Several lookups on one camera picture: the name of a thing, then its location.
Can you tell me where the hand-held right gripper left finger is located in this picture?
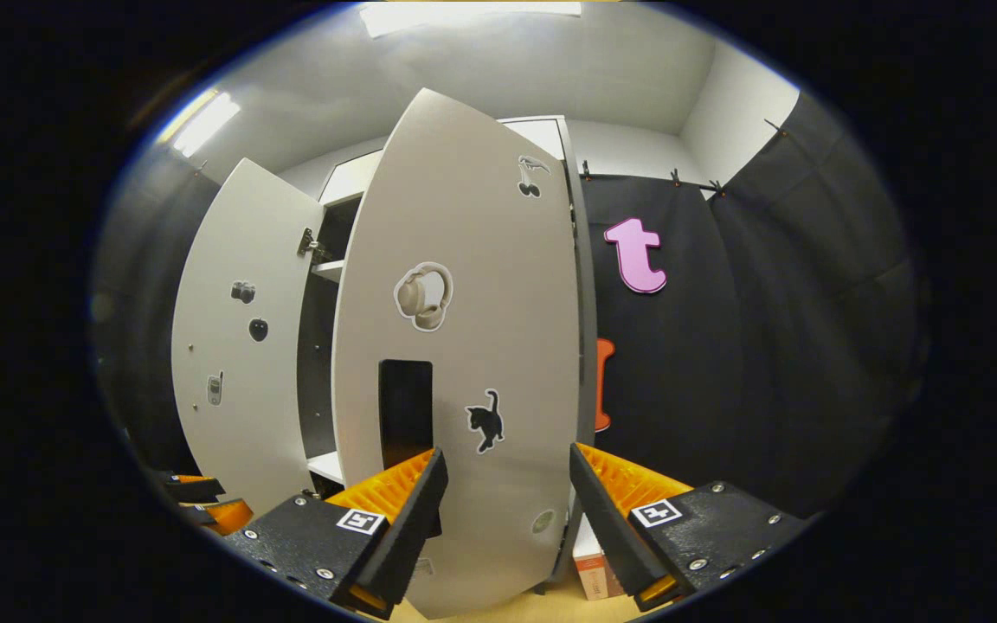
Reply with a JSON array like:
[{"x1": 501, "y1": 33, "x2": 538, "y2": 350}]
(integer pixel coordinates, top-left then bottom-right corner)
[{"x1": 222, "y1": 447, "x2": 449, "y2": 620}]

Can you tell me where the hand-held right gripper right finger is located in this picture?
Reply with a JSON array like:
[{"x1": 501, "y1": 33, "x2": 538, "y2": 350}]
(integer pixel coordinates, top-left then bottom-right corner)
[{"x1": 569, "y1": 443, "x2": 811, "y2": 613}]

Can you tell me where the white shoe cabinet door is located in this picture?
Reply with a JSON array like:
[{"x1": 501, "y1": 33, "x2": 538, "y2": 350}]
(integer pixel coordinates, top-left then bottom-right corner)
[
  {"x1": 171, "y1": 157, "x2": 326, "y2": 516},
  {"x1": 331, "y1": 88, "x2": 582, "y2": 620}
]

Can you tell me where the white shoe cabinet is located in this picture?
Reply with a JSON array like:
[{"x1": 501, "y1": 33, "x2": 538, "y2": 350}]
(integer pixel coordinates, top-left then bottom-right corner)
[{"x1": 295, "y1": 115, "x2": 599, "y2": 598}]

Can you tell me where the small ceiling light panel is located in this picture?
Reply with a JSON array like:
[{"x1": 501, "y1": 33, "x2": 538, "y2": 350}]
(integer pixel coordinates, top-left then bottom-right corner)
[{"x1": 171, "y1": 91, "x2": 241, "y2": 159}]

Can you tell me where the large ceiling light panel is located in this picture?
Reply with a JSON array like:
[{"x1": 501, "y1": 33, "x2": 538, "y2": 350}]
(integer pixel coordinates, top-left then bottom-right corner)
[{"x1": 360, "y1": 2, "x2": 583, "y2": 37}]

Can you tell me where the black door handle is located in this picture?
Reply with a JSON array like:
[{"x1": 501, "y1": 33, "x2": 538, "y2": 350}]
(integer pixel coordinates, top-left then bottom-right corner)
[{"x1": 379, "y1": 359, "x2": 435, "y2": 475}]

